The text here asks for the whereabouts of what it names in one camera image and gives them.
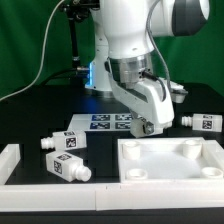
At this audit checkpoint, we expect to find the black camera stand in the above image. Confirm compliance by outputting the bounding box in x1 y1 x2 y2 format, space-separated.
59 0 100 77

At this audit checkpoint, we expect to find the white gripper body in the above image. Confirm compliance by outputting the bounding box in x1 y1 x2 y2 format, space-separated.
107 59 174 128

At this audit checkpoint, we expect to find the white marker sheet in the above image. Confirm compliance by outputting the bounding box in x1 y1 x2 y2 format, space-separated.
68 113 132 131

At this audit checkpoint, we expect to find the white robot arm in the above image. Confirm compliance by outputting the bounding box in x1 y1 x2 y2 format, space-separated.
86 0 210 138

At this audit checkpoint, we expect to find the white U-shaped fence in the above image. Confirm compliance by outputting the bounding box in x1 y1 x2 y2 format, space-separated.
0 139 224 213

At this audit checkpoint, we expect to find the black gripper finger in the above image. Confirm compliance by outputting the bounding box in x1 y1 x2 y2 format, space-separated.
143 121 154 134

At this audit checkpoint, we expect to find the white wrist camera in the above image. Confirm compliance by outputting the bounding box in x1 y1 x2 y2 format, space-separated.
165 84 188 103

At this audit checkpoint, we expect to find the grey cable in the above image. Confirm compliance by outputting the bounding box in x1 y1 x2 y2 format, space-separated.
0 0 66 103

